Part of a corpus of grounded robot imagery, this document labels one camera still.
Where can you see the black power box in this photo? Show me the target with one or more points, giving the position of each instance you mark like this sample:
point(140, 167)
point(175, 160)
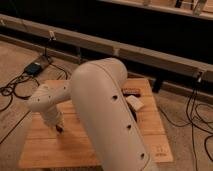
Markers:
point(38, 65)

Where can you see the dark rectangular block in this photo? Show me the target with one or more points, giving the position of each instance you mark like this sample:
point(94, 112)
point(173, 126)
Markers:
point(131, 91)

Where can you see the wooden table board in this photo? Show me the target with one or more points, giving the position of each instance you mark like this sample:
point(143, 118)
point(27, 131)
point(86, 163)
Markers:
point(46, 150)

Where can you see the white sponge block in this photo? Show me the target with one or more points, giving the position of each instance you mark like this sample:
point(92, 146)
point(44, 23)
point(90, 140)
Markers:
point(134, 102)

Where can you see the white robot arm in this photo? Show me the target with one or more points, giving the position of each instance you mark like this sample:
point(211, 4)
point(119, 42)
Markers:
point(95, 92)

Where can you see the dark red pepper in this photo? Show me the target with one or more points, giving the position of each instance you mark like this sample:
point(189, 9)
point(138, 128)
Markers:
point(59, 129)

